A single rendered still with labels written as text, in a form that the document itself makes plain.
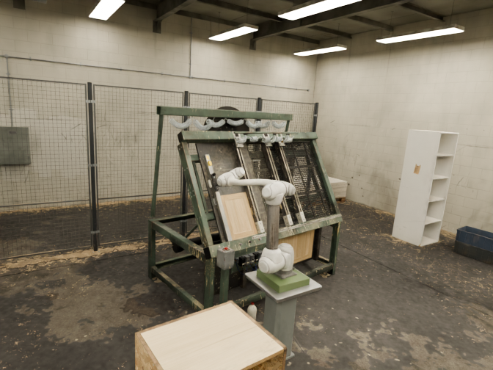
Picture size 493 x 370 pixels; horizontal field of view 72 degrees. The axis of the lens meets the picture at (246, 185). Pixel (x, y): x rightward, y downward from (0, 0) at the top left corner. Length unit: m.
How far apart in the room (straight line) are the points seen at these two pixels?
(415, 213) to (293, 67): 5.38
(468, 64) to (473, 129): 1.26
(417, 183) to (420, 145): 0.68
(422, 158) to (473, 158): 1.41
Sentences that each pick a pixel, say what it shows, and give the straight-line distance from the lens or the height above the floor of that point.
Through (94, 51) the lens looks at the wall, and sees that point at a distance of 8.00.
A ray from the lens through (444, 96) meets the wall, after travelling 8.27.
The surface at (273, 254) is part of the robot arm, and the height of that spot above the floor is 1.08.
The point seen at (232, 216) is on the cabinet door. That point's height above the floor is 1.10.
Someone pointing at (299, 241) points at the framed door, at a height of 0.55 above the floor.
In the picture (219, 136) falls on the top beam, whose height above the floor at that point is 1.91.
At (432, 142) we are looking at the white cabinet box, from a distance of 6.70.
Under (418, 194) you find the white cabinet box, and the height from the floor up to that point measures 0.92.
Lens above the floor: 2.21
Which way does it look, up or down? 12 degrees down
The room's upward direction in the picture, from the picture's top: 4 degrees clockwise
